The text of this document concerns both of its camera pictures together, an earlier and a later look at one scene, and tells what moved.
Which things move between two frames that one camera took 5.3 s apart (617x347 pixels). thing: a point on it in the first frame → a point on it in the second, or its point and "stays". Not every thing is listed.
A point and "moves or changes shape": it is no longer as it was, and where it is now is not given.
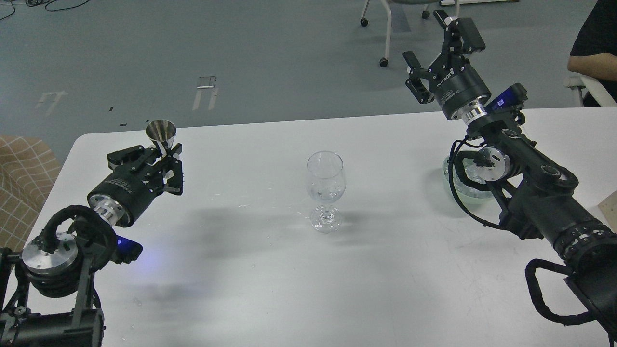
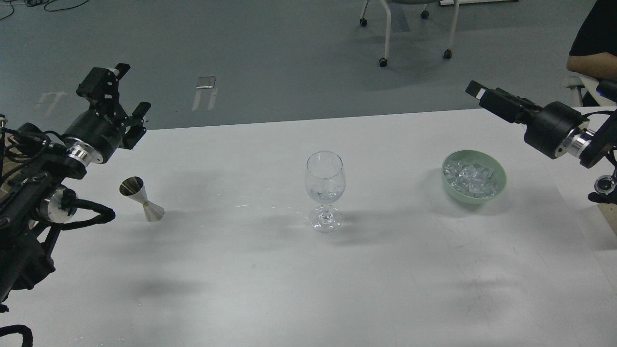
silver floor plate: (206, 82) stays
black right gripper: (454, 80) → (547, 131)
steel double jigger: (162, 132) moves or changes shape
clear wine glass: (326, 183) stays
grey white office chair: (426, 14) stays
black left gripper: (133, 191) → (102, 127)
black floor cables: (36, 3) stays
